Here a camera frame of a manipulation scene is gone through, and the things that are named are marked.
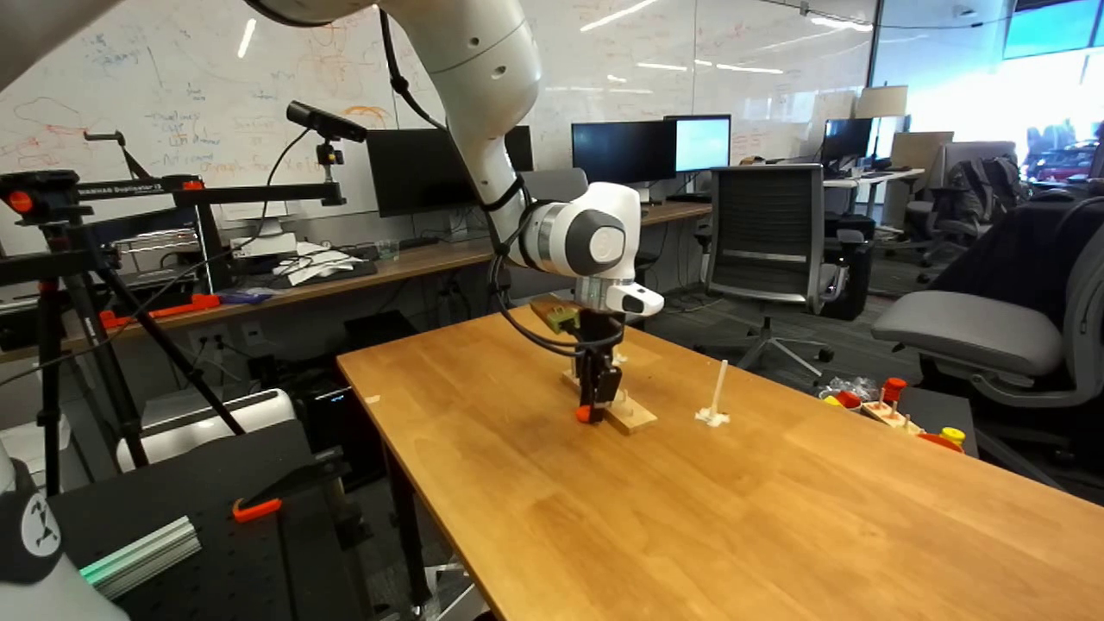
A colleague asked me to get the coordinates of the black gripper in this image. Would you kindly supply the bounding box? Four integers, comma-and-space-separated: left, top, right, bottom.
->
574, 308, 633, 424

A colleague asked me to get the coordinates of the wooden block base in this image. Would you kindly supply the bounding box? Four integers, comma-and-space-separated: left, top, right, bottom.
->
558, 365, 658, 435

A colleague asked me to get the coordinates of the tall clear peg stand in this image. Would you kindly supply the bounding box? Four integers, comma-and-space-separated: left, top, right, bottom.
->
695, 356, 737, 433

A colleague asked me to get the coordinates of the black mesh office chair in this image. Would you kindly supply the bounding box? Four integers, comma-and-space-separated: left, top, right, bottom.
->
701, 162, 849, 375

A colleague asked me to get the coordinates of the black table leg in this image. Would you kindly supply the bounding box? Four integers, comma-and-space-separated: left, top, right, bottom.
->
381, 447, 435, 616

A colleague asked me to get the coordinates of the black monitor with dark screen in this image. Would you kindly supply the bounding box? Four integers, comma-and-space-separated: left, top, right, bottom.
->
571, 118, 676, 188

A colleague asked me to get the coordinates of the long wooden desk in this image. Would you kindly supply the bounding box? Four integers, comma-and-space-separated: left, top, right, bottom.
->
62, 199, 719, 356

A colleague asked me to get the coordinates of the monitor with lit screen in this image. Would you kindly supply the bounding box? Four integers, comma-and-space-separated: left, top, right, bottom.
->
671, 112, 737, 180

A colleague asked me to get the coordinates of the large dark monitor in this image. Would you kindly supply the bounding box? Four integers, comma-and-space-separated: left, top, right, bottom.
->
366, 121, 534, 220

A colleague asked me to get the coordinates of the red and yellow toy pile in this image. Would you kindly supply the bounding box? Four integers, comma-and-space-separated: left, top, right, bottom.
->
818, 373, 971, 455

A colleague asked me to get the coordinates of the white papers pile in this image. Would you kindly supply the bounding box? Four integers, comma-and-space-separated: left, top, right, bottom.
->
233, 231, 371, 289

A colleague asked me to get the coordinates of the distant white desk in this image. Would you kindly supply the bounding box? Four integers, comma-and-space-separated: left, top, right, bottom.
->
821, 166, 927, 234

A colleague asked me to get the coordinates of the small distant monitor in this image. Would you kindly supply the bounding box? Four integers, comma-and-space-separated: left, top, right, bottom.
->
818, 118, 879, 166

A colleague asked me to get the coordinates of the grey chair with black jacket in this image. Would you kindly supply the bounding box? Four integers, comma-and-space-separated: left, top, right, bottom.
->
871, 197, 1104, 487

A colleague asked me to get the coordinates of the black cart top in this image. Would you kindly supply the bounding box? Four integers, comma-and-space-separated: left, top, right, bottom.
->
49, 419, 372, 621

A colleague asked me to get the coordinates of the distant dark office chair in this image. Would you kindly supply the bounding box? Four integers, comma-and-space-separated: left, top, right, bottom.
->
926, 156, 1028, 250

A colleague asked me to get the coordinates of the orange bar clamp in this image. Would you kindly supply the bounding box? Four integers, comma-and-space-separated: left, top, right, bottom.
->
95, 293, 226, 339

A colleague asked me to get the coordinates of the aluminium extrusion bar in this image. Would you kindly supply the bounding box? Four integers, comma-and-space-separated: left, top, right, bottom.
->
76, 515, 205, 603

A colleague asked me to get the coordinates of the black tripod with orange knobs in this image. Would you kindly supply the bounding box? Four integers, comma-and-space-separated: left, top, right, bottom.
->
0, 166, 250, 500

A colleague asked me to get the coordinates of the black clamp with orange handle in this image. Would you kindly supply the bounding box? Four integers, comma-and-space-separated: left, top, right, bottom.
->
227, 447, 354, 528

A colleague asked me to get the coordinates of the black camera on boom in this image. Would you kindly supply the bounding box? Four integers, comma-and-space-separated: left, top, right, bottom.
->
283, 96, 372, 172

